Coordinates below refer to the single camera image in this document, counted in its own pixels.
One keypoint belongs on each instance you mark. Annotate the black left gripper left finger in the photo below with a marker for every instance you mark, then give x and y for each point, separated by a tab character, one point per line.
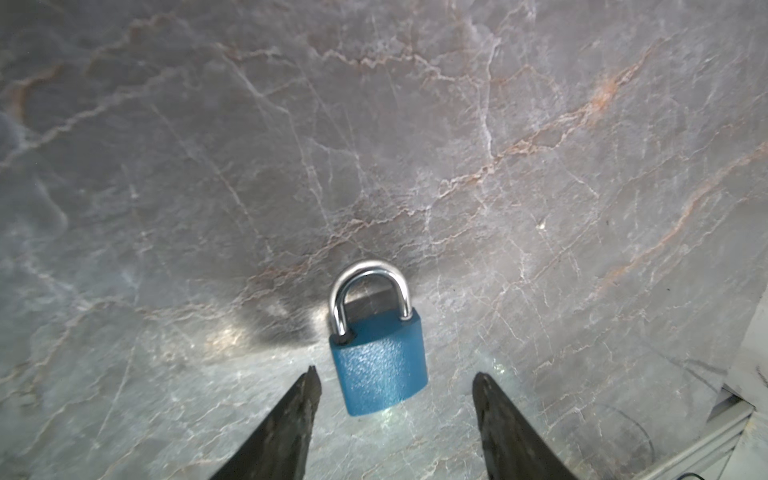
278	448

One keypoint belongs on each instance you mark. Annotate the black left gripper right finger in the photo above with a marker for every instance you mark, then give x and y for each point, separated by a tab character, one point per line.
512	448

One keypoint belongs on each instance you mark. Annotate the blue padlock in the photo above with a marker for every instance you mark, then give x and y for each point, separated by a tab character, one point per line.
380	360

